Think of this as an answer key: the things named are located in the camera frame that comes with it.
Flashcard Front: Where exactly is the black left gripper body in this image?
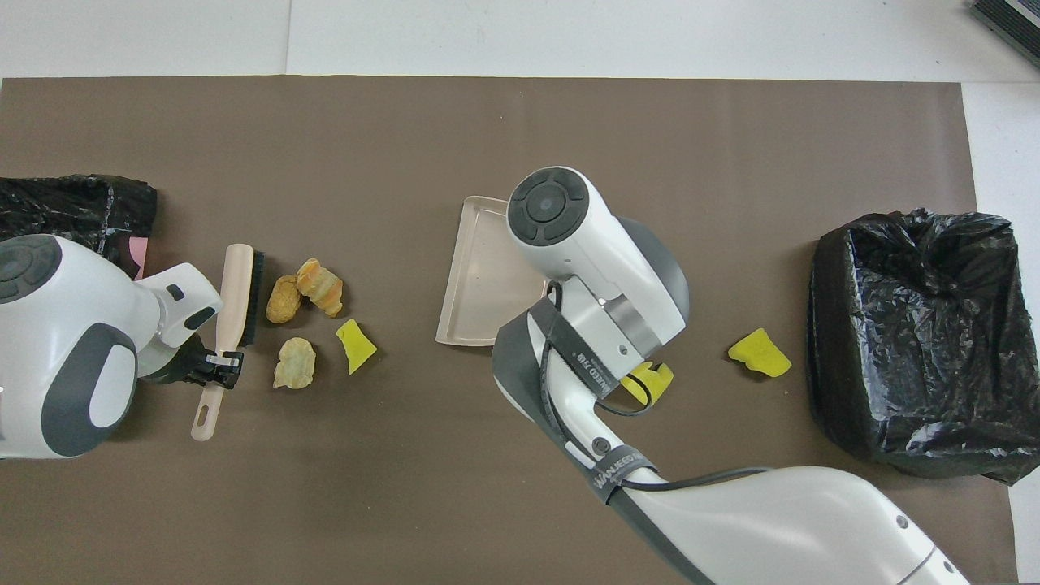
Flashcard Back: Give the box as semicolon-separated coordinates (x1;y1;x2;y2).
140;335;210;387

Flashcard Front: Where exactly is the beige brush with black bristles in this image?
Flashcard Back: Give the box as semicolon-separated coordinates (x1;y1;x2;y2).
191;244;266;442

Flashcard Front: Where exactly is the pale round bread piece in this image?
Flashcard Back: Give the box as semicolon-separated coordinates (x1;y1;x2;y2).
273;337;317;390

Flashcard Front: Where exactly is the brown bread roll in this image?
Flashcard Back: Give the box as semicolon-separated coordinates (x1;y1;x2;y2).
266;275;303;324

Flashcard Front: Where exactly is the orange croissant piece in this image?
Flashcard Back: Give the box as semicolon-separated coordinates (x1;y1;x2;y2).
296;258;345;318

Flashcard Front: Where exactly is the small yellow sponge wedge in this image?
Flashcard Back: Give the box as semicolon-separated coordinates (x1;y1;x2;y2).
336;318;379;375

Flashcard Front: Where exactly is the beige plastic dustpan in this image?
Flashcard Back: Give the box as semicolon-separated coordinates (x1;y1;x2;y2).
435;196;549;348

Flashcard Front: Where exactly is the notched yellow sponge piece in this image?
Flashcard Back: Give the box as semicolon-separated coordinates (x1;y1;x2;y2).
619;361;674;407

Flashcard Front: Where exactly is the wavy yellow sponge piece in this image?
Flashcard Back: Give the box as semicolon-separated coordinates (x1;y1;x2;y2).
727;327;793;379

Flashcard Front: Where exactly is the pink bin with black bag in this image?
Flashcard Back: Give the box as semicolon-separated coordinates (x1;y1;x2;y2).
0;174;158;281

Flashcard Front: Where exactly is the bin lined with black bag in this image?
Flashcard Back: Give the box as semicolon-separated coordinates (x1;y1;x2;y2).
807;209;1040;486

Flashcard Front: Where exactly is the brown table mat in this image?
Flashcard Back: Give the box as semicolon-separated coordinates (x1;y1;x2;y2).
0;77;1018;585

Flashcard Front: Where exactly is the dark grey ribbed device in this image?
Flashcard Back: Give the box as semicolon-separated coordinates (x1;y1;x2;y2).
968;0;1040;46

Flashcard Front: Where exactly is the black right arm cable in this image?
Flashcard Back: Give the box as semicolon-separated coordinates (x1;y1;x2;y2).
536;280;773;492

